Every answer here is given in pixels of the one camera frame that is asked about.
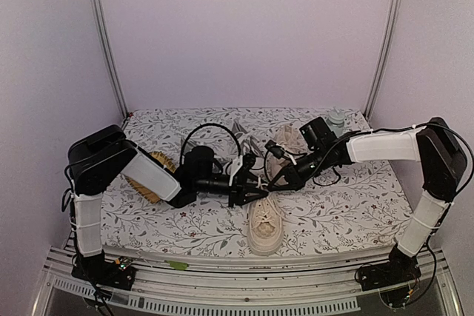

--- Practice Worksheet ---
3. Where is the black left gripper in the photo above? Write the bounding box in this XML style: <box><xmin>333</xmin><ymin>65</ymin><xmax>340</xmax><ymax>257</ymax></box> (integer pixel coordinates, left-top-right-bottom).
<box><xmin>196</xmin><ymin>173</ymin><xmax>269</xmax><ymax>208</ymax></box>

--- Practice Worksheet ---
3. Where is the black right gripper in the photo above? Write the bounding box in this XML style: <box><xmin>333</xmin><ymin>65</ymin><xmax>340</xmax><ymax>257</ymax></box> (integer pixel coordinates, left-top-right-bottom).
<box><xmin>267</xmin><ymin>147</ymin><xmax>328</xmax><ymax>192</ymax></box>

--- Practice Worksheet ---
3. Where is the beige sneaker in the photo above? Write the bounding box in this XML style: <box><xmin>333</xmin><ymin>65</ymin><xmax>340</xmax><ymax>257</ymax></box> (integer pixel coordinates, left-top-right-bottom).
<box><xmin>266</xmin><ymin>124</ymin><xmax>307</xmax><ymax>180</ymax></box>
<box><xmin>247</xmin><ymin>192</ymin><xmax>284</xmax><ymax>256</ymax></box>

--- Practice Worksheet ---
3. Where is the grey sneaker with white laces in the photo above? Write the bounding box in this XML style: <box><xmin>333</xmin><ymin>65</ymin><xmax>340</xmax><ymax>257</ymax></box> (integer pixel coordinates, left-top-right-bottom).
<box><xmin>180</xmin><ymin>136</ymin><xmax>227</xmax><ymax>164</ymax></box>

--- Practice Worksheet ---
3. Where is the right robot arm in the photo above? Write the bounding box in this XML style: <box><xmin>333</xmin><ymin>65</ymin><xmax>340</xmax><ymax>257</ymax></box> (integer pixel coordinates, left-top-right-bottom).
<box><xmin>268</xmin><ymin>116</ymin><xmax>473</xmax><ymax>283</ymax></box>

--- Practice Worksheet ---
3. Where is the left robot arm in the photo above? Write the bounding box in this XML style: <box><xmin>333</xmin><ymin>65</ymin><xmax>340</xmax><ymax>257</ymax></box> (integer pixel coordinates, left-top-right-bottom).
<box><xmin>64</xmin><ymin>125</ymin><xmax>268</xmax><ymax>282</ymax></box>

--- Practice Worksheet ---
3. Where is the floral patterned table mat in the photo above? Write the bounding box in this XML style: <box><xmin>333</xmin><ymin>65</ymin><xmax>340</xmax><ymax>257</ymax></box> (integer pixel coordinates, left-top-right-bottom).
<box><xmin>101</xmin><ymin>108</ymin><xmax>412</xmax><ymax>258</ymax></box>

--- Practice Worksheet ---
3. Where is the yellow bamboo fan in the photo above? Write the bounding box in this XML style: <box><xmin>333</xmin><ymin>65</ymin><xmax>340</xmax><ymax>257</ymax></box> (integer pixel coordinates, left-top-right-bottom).
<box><xmin>121</xmin><ymin>151</ymin><xmax>181</xmax><ymax>204</ymax></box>

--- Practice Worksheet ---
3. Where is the green tape piece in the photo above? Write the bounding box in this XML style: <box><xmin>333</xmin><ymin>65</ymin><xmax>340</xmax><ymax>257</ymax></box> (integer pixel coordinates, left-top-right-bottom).
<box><xmin>166</xmin><ymin>260</ymin><xmax>189</xmax><ymax>271</ymax></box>

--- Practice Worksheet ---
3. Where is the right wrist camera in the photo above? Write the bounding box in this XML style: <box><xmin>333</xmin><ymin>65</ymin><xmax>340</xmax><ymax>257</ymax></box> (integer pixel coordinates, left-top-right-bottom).
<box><xmin>264</xmin><ymin>140</ymin><xmax>296</xmax><ymax>165</ymax></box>

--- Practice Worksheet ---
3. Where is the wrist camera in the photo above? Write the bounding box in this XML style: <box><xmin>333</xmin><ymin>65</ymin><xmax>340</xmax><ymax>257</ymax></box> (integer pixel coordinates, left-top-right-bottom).
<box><xmin>228</xmin><ymin>152</ymin><xmax>258</xmax><ymax>186</ymax></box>
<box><xmin>264</xmin><ymin>140</ymin><xmax>296</xmax><ymax>165</ymax></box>

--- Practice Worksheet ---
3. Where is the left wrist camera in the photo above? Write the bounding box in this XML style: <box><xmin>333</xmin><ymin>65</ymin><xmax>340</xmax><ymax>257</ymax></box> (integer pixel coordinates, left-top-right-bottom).
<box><xmin>228</xmin><ymin>152</ymin><xmax>258</xmax><ymax>186</ymax></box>

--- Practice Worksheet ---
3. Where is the black right camera cable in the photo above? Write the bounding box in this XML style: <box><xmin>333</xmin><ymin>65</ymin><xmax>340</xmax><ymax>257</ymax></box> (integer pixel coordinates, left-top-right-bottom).
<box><xmin>262</xmin><ymin>145</ymin><xmax>356</xmax><ymax>188</ymax></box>

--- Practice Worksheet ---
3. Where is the black camera cable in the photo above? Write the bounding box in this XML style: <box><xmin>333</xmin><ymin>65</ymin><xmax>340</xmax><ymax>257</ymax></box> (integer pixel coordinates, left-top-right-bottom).
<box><xmin>262</xmin><ymin>145</ymin><xmax>356</xmax><ymax>188</ymax></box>
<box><xmin>180</xmin><ymin>123</ymin><xmax>242</xmax><ymax>169</ymax></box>

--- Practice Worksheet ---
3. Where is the black left camera cable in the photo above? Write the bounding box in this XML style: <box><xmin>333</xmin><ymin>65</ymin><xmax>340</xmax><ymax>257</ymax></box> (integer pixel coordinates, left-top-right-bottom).
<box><xmin>180</xmin><ymin>123</ymin><xmax>242</xmax><ymax>169</ymax></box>

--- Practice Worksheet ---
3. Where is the aluminium front rail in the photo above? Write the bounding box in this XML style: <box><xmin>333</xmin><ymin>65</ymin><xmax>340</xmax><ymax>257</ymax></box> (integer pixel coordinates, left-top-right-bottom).
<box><xmin>31</xmin><ymin>245</ymin><xmax>464</xmax><ymax>316</ymax></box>

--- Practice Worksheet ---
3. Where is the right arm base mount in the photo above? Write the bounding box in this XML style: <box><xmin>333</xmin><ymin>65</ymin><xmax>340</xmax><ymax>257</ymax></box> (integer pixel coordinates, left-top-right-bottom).
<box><xmin>354</xmin><ymin>245</ymin><xmax>421</xmax><ymax>291</ymax></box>

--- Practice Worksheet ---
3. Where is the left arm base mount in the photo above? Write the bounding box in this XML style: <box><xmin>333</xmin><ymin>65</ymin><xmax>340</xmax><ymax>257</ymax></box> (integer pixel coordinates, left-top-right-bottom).
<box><xmin>71</xmin><ymin>252</ymin><xmax>136</xmax><ymax>291</ymax></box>

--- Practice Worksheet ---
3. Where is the right aluminium frame post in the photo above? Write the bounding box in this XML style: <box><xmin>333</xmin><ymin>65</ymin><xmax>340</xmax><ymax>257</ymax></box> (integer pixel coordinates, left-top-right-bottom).
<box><xmin>364</xmin><ymin>0</ymin><xmax>402</xmax><ymax>121</ymax></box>

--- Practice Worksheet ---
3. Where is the aluminium frame post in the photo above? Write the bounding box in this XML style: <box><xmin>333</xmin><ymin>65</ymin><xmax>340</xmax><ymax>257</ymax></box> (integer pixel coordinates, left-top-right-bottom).
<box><xmin>90</xmin><ymin>0</ymin><xmax>129</xmax><ymax>119</ymax></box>
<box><xmin>364</xmin><ymin>0</ymin><xmax>402</xmax><ymax>121</ymax></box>

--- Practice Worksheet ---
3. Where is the left aluminium frame post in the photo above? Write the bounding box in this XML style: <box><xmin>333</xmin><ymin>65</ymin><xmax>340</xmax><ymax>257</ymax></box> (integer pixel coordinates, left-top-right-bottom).
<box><xmin>90</xmin><ymin>0</ymin><xmax>129</xmax><ymax>119</ymax></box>

